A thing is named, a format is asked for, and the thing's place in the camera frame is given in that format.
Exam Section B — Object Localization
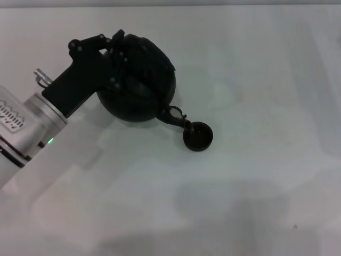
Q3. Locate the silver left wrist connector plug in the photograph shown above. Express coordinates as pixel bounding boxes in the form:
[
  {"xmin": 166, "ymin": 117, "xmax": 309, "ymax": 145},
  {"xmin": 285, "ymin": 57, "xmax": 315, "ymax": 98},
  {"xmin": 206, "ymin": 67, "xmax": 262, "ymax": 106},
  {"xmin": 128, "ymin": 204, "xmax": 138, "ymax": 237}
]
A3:
[{"xmin": 34, "ymin": 68, "xmax": 53, "ymax": 88}]

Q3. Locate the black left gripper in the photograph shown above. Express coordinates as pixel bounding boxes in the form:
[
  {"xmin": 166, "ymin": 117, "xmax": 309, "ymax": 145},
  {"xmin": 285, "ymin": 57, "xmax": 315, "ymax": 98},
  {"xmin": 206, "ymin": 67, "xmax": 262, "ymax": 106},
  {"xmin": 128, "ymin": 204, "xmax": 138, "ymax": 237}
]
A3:
[{"xmin": 40, "ymin": 29, "xmax": 129, "ymax": 118}]

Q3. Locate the dark brown teacup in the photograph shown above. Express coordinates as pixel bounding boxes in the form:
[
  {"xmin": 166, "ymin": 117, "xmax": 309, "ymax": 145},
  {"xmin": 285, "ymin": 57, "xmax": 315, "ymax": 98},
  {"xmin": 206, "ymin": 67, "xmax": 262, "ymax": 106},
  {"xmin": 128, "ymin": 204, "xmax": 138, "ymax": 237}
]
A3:
[{"xmin": 182, "ymin": 121, "xmax": 214, "ymax": 153}]

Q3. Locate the black round teapot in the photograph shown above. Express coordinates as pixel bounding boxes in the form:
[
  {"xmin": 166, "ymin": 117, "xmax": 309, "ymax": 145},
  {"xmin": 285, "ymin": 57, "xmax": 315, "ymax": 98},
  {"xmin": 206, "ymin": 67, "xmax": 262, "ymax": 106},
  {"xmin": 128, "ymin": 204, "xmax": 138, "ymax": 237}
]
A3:
[{"xmin": 95, "ymin": 34, "xmax": 188, "ymax": 132}]

